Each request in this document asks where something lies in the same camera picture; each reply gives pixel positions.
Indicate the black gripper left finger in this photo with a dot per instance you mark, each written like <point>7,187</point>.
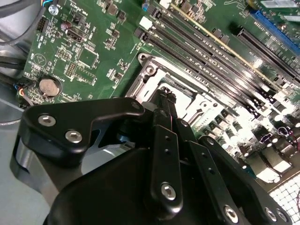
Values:
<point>58,117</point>

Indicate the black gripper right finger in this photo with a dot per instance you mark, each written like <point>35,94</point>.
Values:
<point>211,164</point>

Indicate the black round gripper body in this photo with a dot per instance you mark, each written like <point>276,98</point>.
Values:
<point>105,199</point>

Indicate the metal socket cover frame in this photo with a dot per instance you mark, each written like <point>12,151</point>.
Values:
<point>151,86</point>

